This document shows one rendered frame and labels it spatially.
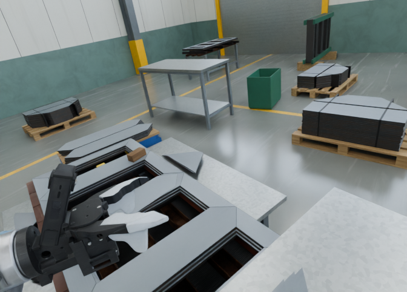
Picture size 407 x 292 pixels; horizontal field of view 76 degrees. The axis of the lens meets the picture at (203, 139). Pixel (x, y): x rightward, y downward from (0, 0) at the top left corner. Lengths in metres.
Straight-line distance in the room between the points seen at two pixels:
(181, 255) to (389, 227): 0.72
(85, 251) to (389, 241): 0.80
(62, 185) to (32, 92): 7.94
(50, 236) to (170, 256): 0.76
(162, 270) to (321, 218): 0.61
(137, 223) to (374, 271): 0.66
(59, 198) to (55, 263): 0.10
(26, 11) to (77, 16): 1.26
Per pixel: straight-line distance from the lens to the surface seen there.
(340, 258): 0.87
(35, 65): 8.34
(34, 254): 0.46
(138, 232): 0.40
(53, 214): 0.43
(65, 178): 0.41
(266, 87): 4.54
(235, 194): 1.53
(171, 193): 1.47
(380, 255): 0.91
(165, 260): 1.14
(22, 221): 2.00
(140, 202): 1.45
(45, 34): 8.48
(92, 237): 0.40
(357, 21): 8.75
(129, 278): 1.14
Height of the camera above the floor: 1.71
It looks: 26 degrees down
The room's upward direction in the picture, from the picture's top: 9 degrees counter-clockwise
